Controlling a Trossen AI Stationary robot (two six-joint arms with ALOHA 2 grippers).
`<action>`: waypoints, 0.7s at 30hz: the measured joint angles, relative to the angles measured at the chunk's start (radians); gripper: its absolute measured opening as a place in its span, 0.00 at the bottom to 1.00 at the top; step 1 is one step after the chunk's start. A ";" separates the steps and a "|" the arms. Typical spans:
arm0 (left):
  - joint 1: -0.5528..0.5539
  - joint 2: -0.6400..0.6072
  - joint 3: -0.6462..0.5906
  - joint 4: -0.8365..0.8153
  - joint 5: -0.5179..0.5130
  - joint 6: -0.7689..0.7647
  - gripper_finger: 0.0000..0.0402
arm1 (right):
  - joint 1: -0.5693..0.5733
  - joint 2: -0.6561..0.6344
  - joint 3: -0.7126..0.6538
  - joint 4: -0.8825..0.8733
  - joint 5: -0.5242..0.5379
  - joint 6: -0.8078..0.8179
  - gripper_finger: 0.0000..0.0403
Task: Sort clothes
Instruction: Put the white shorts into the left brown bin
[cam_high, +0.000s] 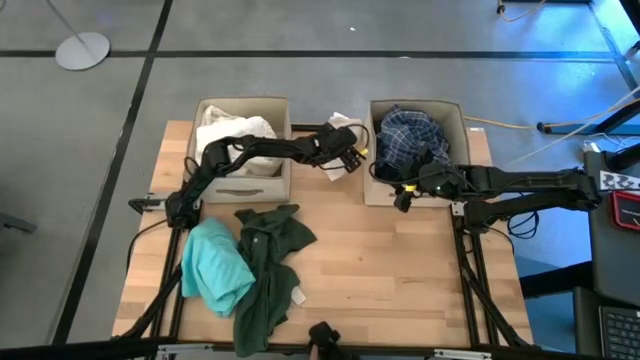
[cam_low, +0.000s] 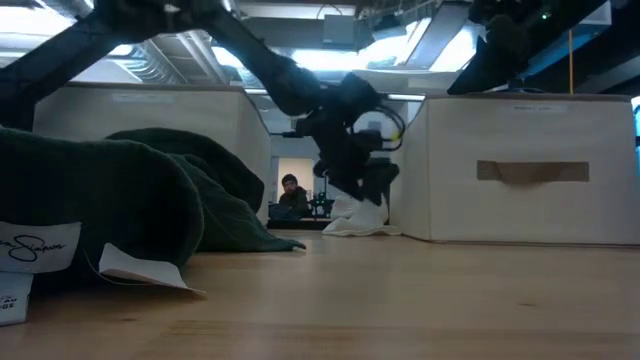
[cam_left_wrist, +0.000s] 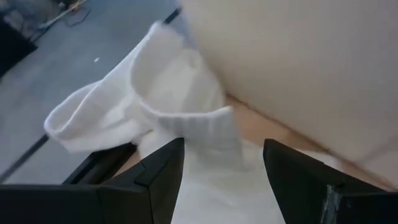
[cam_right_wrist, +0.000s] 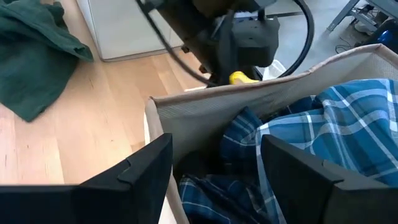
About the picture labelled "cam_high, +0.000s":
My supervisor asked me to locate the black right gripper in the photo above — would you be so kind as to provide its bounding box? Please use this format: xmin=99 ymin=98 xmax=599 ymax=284
xmin=392 ymin=160 xmax=466 ymax=214

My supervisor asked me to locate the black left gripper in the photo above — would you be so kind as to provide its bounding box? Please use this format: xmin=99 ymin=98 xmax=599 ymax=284
xmin=313 ymin=122 xmax=370 ymax=175

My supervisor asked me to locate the blue plaid shirt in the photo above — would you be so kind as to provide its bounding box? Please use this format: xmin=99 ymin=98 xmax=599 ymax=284
xmin=374 ymin=103 xmax=452 ymax=174

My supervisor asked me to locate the white textured garment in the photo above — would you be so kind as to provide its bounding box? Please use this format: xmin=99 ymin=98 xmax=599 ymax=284
xmin=194 ymin=114 xmax=284 ymax=178

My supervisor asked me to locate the dark green garment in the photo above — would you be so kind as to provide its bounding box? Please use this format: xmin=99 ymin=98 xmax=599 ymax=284
xmin=232 ymin=202 xmax=320 ymax=359

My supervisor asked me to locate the white smooth garment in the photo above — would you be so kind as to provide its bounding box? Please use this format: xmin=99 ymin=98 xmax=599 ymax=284
xmin=200 ymin=103 xmax=236 ymax=126

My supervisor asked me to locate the teal shirt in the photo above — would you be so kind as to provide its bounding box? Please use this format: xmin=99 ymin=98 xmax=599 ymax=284
xmin=179 ymin=215 xmax=258 ymax=319

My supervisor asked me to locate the right cardboard box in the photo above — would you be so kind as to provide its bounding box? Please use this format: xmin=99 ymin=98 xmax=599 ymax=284
xmin=362 ymin=98 xmax=472 ymax=208

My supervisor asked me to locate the beige fabric bin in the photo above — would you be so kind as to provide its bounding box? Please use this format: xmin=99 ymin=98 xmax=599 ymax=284
xmin=182 ymin=95 xmax=294 ymax=205

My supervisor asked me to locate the black stand foot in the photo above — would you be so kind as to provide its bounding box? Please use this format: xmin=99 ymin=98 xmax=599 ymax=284
xmin=536 ymin=98 xmax=640 ymax=137

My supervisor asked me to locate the black and white marker tag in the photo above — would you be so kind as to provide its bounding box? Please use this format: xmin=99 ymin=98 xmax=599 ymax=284
xmin=598 ymin=169 xmax=640 ymax=193

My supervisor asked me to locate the black desk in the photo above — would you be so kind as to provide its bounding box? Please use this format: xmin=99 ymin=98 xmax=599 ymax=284
xmin=582 ymin=148 xmax=640 ymax=307

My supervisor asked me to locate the red and black device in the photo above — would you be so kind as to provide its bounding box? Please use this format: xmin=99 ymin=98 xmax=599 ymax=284
xmin=608 ymin=190 xmax=640 ymax=232

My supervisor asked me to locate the black keyboard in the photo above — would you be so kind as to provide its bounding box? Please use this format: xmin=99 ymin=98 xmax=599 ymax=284
xmin=597 ymin=304 xmax=640 ymax=360

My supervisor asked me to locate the round grey stand base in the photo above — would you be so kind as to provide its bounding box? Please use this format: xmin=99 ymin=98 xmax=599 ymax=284
xmin=44 ymin=0 xmax=112 ymax=72

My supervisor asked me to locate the grey chair leg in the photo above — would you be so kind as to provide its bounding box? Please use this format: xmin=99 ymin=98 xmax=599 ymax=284
xmin=0 ymin=211 xmax=39 ymax=235

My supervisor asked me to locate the blue cable loop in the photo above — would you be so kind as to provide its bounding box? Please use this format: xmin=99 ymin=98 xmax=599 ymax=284
xmin=506 ymin=208 xmax=541 ymax=241

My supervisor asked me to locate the white floor cable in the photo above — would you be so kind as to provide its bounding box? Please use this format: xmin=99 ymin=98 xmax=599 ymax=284
xmin=504 ymin=87 xmax=640 ymax=167

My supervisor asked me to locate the tan floor cable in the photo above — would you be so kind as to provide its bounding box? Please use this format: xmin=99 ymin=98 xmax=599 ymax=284
xmin=496 ymin=0 xmax=549 ymax=24

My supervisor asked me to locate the black arm base cable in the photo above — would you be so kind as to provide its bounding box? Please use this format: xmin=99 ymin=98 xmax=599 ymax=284
xmin=124 ymin=218 xmax=170 ymax=274

